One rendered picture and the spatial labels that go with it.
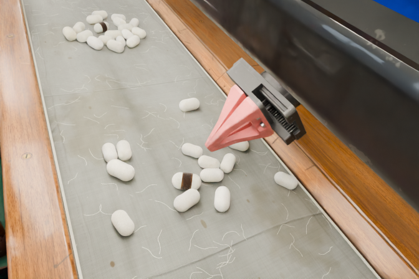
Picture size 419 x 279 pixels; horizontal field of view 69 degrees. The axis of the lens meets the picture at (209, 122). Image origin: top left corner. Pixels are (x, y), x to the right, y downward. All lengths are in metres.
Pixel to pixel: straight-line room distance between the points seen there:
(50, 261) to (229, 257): 0.18
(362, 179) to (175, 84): 0.35
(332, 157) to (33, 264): 0.39
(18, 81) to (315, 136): 0.47
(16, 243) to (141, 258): 0.12
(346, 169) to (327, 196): 0.06
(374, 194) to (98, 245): 0.35
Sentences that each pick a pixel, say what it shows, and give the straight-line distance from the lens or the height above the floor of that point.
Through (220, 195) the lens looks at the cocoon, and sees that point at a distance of 0.39.
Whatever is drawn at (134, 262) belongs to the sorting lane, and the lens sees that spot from 0.36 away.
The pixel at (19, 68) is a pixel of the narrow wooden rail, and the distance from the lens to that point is 0.59.
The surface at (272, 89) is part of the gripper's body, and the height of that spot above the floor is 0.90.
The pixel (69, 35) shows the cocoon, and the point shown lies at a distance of 0.70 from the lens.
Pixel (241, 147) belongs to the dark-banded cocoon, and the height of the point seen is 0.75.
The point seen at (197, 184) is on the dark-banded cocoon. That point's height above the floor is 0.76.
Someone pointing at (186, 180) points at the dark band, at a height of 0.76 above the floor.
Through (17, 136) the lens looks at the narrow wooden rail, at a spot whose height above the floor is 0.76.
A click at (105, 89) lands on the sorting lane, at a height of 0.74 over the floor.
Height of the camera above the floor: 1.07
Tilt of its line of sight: 41 degrees down
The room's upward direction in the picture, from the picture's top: 12 degrees clockwise
